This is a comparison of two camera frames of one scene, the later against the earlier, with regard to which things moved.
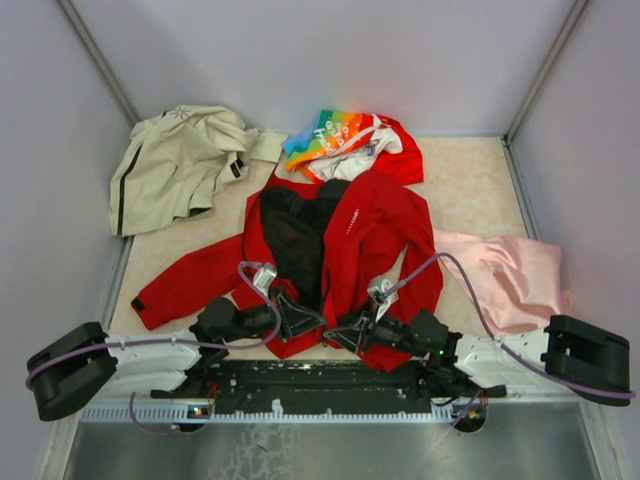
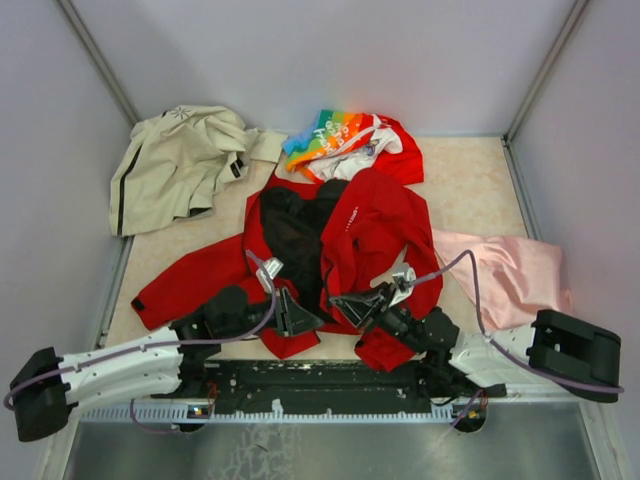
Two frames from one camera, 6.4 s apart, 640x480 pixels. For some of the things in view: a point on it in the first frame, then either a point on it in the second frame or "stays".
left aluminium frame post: [92, 49] stays
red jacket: [348, 256] stays
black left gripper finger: [296, 319] stays
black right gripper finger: [349, 336] to [359, 308]
